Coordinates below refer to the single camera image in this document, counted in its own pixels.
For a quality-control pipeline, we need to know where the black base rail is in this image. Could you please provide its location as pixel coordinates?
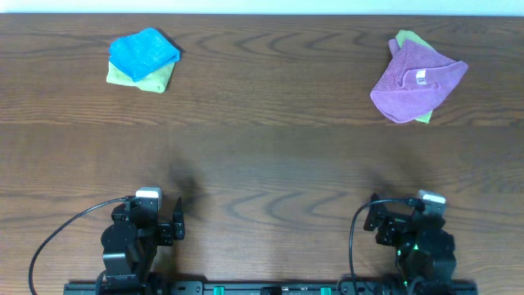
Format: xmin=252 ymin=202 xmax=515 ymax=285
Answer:
xmin=63 ymin=281 xmax=479 ymax=295

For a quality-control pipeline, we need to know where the black right camera cable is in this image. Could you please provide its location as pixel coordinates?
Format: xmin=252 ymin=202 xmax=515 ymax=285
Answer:
xmin=348 ymin=197 xmax=427 ymax=295

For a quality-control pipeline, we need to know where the black camera cable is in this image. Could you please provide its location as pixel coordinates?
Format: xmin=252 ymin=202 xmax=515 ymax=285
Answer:
xmin=348 ymin=197 xmax=427 ymax=295
xmin=27 ymin=197 xmax=132 ymax=295

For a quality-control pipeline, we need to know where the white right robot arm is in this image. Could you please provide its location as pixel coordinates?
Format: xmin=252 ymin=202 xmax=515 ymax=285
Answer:
xmin=364 ymin=190 xmax=457 ymax=295

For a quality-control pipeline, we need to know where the folded green cloth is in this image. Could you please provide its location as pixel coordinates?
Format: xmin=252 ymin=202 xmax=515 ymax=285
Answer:
xmin=106 ymin=61 xmax=175 ymax=93

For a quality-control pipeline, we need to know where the blue microfiber cloth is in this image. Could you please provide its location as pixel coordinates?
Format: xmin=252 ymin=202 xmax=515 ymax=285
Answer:
xmin=109 ymin=28 xmax=180 ymax=82

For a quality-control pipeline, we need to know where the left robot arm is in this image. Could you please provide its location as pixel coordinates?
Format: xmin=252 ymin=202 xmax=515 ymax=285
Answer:
xmin=96 ymin=196 xmax=185 ymax=294

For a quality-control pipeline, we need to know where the green cloth under purple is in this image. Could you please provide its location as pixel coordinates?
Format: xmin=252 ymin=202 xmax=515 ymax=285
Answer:
xmin=395 ymin=30 xmax=433 ymax=124

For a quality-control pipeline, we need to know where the purple microfiber cloth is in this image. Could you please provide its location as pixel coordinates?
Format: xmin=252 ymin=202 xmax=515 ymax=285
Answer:
xmin=370 ymin=40 xmax=468 ymax=124

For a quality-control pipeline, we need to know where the black left camera cable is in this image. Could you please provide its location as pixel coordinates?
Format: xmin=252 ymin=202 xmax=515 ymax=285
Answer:
xmin=27 ymin=197 xmax=132 ymax=295

